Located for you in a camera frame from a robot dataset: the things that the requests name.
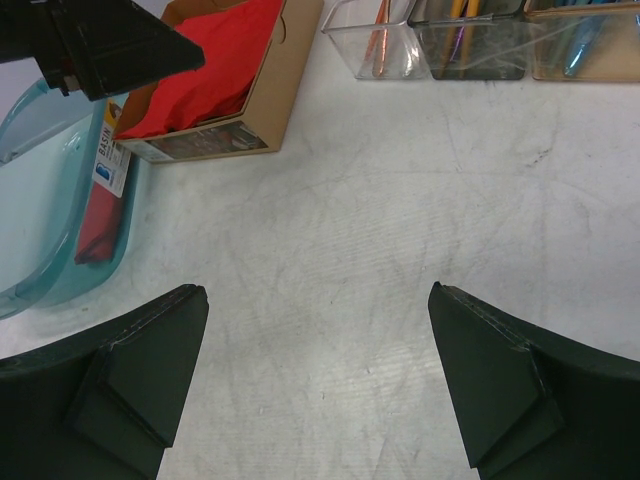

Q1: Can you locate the cardboard napkin box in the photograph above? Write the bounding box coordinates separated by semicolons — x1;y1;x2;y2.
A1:
114;1;324;163

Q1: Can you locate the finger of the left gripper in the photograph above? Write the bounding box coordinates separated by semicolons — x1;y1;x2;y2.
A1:
47;1;205;101

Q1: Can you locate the teal plastic basin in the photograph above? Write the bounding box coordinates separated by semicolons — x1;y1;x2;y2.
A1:
1;79;138;318

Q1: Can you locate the red napkin stack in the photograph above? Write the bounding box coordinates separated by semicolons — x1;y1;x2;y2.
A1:
116;0;282;140

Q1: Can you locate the clear utensil organizer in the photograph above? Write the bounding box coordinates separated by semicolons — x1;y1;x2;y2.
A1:
322;1;639;83

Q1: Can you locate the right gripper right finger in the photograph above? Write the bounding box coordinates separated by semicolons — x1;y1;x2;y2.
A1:
428;283;639;479

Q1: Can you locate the blue plastic knife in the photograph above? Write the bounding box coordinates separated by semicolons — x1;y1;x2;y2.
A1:
562;15;614;81

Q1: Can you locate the yellow plastic spoon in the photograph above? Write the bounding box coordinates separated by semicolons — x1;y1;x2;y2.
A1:
439;0;481;79

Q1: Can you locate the purple iridescent fork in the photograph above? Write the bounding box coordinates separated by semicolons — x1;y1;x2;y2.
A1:
441;4;466;72

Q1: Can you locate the copper metallic spoon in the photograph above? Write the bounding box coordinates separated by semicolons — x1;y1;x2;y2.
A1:
363;0;392;79

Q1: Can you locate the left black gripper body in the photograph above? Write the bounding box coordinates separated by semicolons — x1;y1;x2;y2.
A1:
1;1;80;95

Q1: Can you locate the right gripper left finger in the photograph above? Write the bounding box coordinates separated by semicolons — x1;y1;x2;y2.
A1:
1;284;209;479

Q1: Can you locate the rolled red napkin bundle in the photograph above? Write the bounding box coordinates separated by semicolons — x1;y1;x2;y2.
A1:
73;149;132;266

